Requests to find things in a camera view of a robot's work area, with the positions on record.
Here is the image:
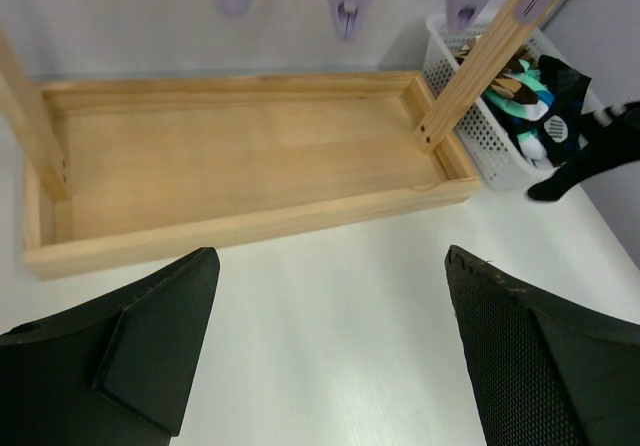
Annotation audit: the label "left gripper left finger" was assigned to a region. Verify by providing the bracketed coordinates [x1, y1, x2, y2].
[1, 248, 220, 445]

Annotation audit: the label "black patterned sock front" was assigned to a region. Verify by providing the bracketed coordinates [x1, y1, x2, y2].
[536, 55, 591, 167]

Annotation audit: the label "mint green sock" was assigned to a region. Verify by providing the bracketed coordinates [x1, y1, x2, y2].
[483, 59, 554, 122]
[516, 127, 547, 161]

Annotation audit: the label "brown argyle socks in basket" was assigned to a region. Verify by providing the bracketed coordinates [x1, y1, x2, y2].
[454, 38, 539, 107]

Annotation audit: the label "mint green sock front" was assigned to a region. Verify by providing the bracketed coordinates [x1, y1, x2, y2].
[516, 127, 547, 161]

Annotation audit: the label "wooden hanger rack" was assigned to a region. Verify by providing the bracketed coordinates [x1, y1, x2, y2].
[1, 0, 560, 280]

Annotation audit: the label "mint green sock back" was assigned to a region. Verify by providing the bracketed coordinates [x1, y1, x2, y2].
[483, 59, 554, 122]

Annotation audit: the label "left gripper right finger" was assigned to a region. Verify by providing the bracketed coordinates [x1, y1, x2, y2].
[444, 245, 639, 445]

